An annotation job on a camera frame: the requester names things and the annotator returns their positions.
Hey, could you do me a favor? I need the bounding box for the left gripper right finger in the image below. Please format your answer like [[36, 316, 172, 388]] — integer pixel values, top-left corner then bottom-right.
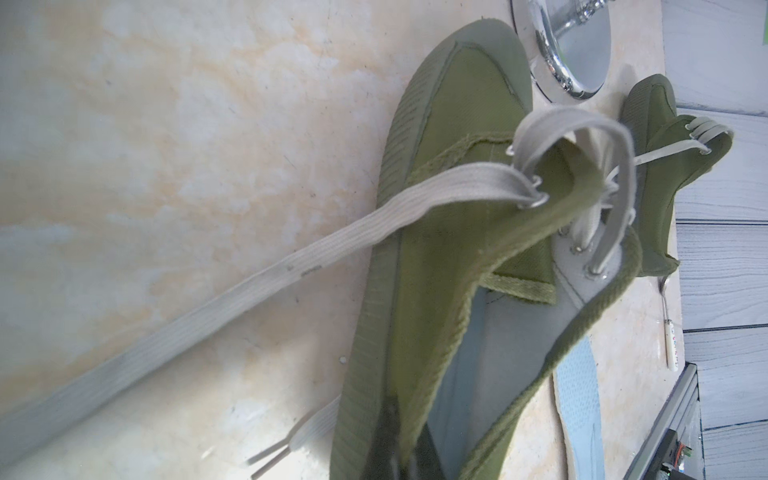
[[410, 425, 446, 480]]

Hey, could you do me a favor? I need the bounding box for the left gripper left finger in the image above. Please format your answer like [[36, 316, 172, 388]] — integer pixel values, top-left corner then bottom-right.
[[362, 398, 402, 480]]

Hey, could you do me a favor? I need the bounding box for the grey insole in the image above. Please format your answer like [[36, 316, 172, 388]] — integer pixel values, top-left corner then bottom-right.
[[428, 288, 579, 479], [553, 336, 606, 480]]

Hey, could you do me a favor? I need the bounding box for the olive green shoe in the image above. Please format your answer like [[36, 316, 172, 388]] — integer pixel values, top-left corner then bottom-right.
[[620, 74, 734, 277], [0, 17, 643, 480]]

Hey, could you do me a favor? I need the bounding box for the silver metal glass stand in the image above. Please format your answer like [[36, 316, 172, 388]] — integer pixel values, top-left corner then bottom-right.
[[510, 0, 611, 105]]

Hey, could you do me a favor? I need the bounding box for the aluminium rail base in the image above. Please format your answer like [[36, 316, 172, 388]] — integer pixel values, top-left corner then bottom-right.
[[624, 363, 705, 480]]

